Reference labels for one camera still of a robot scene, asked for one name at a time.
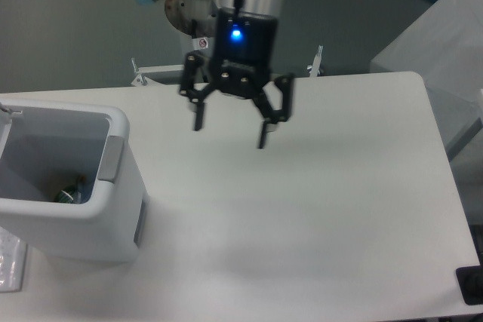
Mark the trash inside the can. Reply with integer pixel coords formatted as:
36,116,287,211
54,175,89,204

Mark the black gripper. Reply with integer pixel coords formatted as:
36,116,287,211
178,8,295,149

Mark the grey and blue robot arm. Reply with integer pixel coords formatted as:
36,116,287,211
138,0,294,148

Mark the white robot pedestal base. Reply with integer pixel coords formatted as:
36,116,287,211
164,0,221,84

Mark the metal table clamp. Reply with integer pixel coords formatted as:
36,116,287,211
306,44,325,78

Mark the white plastic trash can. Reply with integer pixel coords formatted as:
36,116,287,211
1,97,147,262

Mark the grey covered side table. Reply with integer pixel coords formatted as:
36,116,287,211
370,0,482,158

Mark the white metal mounting bracket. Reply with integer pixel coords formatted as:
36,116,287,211
131,58,183,87

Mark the black device at right edge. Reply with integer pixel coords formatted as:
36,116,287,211
456,265,482,305

